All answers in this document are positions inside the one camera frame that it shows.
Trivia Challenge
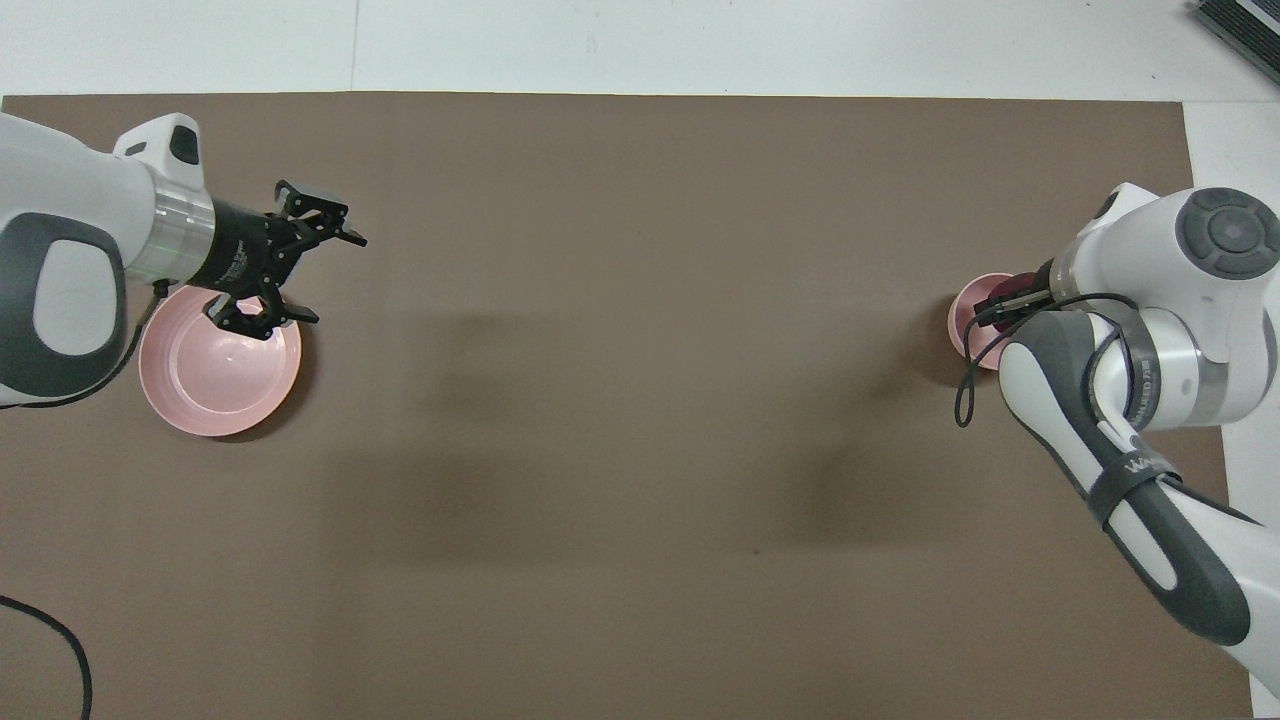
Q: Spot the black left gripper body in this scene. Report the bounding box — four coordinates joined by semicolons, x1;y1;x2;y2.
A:
203;201;298;300

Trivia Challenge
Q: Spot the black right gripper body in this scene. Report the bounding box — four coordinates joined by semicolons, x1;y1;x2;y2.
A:
1008;259;1060;302

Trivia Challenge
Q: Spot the pink bowl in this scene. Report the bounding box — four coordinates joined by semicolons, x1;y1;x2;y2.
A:
948;273;1019;372

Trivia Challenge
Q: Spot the pink plate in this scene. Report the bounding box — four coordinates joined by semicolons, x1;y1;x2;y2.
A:
139;283;302;438

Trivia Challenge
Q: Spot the dark grey ridged device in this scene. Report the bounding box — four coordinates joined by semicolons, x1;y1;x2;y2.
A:
1188;0;1280;86

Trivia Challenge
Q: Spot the brown table mat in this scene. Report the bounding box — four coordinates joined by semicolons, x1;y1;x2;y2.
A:
0;92;1255;720

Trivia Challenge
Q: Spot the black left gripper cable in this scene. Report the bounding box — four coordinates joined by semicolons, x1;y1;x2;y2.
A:
0;283;167;720

